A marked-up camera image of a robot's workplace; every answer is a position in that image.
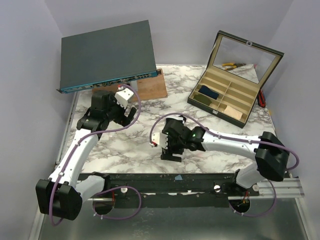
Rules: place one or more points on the black underwear white waistband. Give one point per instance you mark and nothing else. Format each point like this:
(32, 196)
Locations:
(171, 151)

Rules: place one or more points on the grey network switch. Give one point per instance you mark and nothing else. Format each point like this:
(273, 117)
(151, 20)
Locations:
(100, 58)

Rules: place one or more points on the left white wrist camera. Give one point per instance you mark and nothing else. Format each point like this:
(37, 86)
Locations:
(123, 96)

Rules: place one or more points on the yellow handled pliers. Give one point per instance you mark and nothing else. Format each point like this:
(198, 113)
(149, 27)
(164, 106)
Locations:
(232, 66)

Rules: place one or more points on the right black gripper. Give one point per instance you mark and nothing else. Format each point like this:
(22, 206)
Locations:
(171, 150)

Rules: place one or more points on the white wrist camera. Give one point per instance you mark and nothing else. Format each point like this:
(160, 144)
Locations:
(159, 139)
(123, 96)

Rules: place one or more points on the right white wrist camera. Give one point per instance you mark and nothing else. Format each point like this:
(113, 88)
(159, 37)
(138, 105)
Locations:
(159, 139)

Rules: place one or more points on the aluminium frame extrusion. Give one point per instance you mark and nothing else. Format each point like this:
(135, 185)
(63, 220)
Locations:
(276, 213)

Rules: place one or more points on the rolled navy blue cloth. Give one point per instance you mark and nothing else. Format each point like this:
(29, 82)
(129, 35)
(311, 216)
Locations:
(208, 92)

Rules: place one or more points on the beige cloth piece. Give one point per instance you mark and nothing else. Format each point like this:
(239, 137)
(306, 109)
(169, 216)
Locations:
(233, 113)

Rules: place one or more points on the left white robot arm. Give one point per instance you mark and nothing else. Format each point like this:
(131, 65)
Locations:
(62, 195)

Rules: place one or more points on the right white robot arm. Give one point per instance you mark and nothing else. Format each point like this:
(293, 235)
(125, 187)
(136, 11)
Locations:
(269, 156)

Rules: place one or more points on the wooden board stand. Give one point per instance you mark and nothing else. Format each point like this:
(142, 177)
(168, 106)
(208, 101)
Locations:
(149, 88)

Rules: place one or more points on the black compartment box with lid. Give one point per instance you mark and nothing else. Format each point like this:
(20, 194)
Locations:
(239, 87)

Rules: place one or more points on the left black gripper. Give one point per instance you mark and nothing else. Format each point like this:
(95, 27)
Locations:
(123, 120)

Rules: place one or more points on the rolled olive green cloth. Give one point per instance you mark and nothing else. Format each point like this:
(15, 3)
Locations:
(202, 99)

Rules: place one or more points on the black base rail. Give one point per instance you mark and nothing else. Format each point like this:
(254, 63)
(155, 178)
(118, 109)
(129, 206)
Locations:
(163, 190)

